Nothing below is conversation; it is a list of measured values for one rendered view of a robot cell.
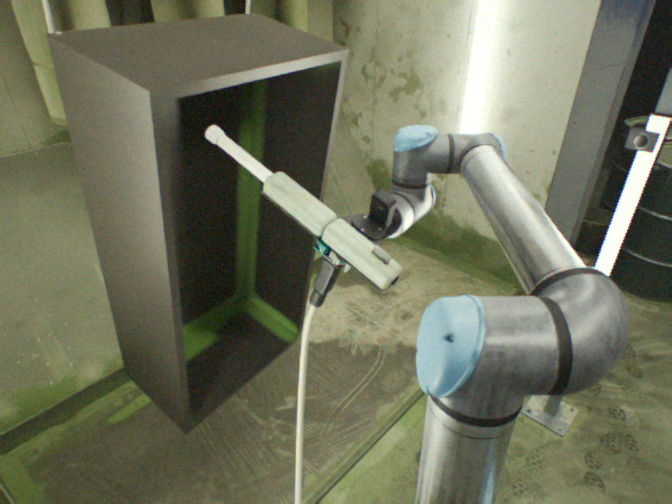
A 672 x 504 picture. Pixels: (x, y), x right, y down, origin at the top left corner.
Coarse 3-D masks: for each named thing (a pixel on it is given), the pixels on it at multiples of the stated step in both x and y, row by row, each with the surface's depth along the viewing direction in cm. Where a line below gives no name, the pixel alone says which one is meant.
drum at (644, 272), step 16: (656, 176) 260; (656, 192) 262; (640, 208) 272; (656, 208) 264; (640, 224) 275; (656, 224) 267; (640, 240) 277; (656, 240) 270; (624, 256) 289; (640, 256) 279; (656, 256) 273; (624, 272) 291; (640, 272) 283; (656, 272) 277; (624, 288) 294; (640, 288) 286; (656, 288) 281; (656, 304) 286
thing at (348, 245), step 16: (208, 128) 90; (224, 144) 89; (240, 160) 88; (272, 176) 85; (272, 192) 85; (288, 192) 83; (304, 192) 84; (288, 208) 84; (304, 208) 81; (320, 208) 82; (304, 224) 83; (320, 224) 80; (336, 224) 81; (336, 240) 79; (352, 240) 79; (368, 240) 80; (336, 256) 82; (352, 256) 79; (368, 256) 77; (384, 256) 77; (320, 272) 87; (336, 272) 86; (368, 272) 78; (384, 272) 76; (400, 272) 78; (320, 288) 89; (384, 288) 78; (320, 304) 93
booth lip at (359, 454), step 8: (416, 392) 222; (424, 392) 225; (408, 400) 218; (416, 400) 220; (400, 408) 214; (408, 408) 216; (392, 416) 210; (400, 416) 212; (384, 424) 207; (392, 424) 208; (376, 432) 203; (384, 432) 204; (368, 440) 200; (376, 440) 201; (360, 448) 196; (368, 448) 197; (352, 456) 193; (360, 456) 194; (344, 464) 190; (352, 464) 191; (336, 472) 187; (344, 472) 187; (328, 480) 184; (336, 480) 185; (320, 488) 181; (328, 488) 182; (312, 496) 178; (320, 496) 179
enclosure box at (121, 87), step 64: (64, 64) 94; (128, 64) 87; (192, 64) 92; (256, 64) 98; (320, 64) 113; (128, 128) 89; (192, 128) 135; (256, 128) 154; (320, 128) 137; (128, 192) 101; (192, 192) 149; (256, 192) 170; (320, 192) 149; (128, 256) 117; (192, 256) 165; (256, 256) 188; (128, 320) 139; (192, 320) 185; (256, 320) 198; (192, 384) 169
